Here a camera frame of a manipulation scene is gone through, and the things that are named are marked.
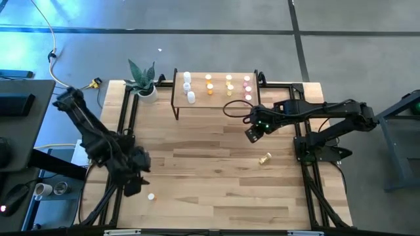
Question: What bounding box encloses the black aluminium table frame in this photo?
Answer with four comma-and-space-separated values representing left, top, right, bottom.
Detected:
73, 69, 354, 236

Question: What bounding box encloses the white paper cup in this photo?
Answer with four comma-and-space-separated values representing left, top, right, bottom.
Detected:
33, 182, 54, 201

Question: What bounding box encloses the silver aluminium extrusion piece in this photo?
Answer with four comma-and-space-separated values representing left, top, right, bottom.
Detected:
103, 229, 142, 236
287, 230, 325, 236

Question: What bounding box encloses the shiny metal can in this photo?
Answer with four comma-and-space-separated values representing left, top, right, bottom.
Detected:
52, 181, 69, 197

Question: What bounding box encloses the short yellow floor cable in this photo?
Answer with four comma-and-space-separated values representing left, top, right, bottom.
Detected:
33, 143, 83, 150

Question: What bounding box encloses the dark blue metal cart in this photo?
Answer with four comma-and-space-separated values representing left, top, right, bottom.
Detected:
360, 88, 420, 193

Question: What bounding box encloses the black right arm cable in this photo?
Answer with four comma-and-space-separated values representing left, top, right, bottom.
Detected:
222, 99, 255, 119

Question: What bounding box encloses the long pale yellow cable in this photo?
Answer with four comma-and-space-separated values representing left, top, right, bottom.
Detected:
30, 0, 93, 91

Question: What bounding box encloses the white flat box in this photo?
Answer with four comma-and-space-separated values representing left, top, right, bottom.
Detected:
70, 139, 91, 168

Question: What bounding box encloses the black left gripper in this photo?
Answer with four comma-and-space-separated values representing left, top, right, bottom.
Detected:
123, 147, 152, 198

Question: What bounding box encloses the black box device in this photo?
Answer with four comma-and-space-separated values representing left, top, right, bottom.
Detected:
0, 92, 36, 117

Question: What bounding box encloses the black flat bar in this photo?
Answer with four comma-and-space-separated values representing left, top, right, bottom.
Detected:
0, 69, 35, 79

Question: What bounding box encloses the black desk beam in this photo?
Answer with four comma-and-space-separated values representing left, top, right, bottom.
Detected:
28, 149, 88, 182

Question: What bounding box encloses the wooden shelf black metal frame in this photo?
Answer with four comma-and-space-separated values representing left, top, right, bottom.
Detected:
170, 69, 263, 121

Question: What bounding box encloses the black computer mouse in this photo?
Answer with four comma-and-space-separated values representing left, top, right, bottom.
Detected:
0, 184, 31, 218

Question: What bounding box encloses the dark grey desk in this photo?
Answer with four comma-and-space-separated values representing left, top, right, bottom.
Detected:
0, 79, 56, 233

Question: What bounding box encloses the snake plant in white pot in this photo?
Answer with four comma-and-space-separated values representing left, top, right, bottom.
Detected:
123, 58, 159, 104

